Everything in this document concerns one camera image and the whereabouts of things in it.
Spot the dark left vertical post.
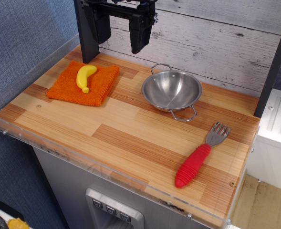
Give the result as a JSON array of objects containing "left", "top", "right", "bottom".
[{"left": 73, "top": 0, "right": 100, "bottom": 63}]

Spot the silver dispenser button panel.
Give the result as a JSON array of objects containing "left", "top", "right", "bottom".
[{"left": 85, "top": 188, "right": 145, "bottom": 229}]

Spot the dark right vertical post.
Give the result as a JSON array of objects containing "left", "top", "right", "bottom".
[{"left": 253, "top": 39, "right": 281, "bottom": 118}]

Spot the yellow toy banana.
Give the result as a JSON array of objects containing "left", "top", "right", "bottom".
[{"left": 76, "top": 65, "right": 97, "bottom": 94}]

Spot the white ridged side unit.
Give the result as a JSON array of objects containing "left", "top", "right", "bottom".
[{"left": 246, "top": 89, "right": 281, "bottom": 189}]

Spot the dark vertical post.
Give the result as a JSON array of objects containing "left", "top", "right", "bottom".
[
  {"left": 253, "top": 39, "right": 281, "bottom": 118},
  {"left": 73, "top": 0, "right": 100, "bottom": 63}
]

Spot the silver metal bowl with handles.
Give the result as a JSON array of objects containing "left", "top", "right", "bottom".
[{"left": 142, "top": 63, "right": 202, "bottom": 122}]

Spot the orange knitted cloth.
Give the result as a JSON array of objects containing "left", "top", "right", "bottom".
[{"left": 46, "top": 60, "right": 119, "bottom": 106}]

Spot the silver toy fridge cabinet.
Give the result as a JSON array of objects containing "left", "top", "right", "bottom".
[{"left": 34, "top": 148, "right": 205, "bottom": 229}]

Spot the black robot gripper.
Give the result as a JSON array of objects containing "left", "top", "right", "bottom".
[{"left": 81, "top": 0, "right": 158, "bottom": 54}]

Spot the red handled metal spatula fork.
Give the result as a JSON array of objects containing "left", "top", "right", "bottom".
[{"left": 175, "top": 122, "right": 231, "bottom": 188}]

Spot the clear acrylic table guard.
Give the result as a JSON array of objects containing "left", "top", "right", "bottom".
[{"left": 0, "top": 30, "right": 263, "bottom": 229}]

